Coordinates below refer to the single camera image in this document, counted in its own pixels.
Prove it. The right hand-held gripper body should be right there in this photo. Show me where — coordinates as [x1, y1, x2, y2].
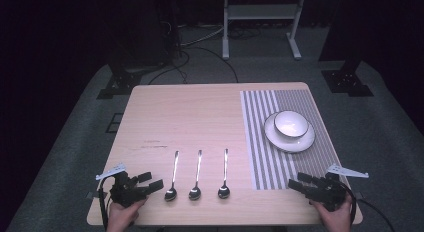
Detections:
[309, 163, 370, 213]

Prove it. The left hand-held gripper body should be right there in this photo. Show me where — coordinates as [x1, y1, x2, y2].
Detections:
[95, 163, 148, 208]

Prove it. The person's left hand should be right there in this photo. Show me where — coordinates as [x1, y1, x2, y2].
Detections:
[105, 197, 149, 232]

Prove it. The person's right hand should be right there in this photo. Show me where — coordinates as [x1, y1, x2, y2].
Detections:
[309, 193, 354, 232]

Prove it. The silver metal spoon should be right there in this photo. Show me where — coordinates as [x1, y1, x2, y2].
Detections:
[217, 148, 231, 200]
[164, 150, 180, 203]
[188, 149, 204, 202]

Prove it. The white plate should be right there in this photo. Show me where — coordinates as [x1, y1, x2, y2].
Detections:
[263, 112, 316, 154]

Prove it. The grey striped placemat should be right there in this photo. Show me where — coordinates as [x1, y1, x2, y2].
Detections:
[239, 89, 350, 191]

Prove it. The white bowl with dark rim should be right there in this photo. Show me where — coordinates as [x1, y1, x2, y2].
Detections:
[273, 110, 310, 139]

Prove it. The black stand base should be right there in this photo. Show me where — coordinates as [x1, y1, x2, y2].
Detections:
[320, 60, 374, 98]
[96, 63, 158, 100]

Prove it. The white metal stand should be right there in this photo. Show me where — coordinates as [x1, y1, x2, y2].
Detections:
[221, 0, 307, 61]

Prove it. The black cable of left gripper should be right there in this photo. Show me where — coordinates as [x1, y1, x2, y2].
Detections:
[98, 175, 116, 231]

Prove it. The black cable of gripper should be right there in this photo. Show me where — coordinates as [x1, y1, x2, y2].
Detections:
[98, 175, 116, 231]
[338, 180, 397, 232]

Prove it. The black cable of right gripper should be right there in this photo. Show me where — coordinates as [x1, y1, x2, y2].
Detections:
[338, 180, 397, 232]

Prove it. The black floor cable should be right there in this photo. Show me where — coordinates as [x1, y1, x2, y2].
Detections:
[147, 46, 240, 85]

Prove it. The light grey floor cable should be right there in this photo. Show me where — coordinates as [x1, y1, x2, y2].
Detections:
[179, 25, 225, 48]

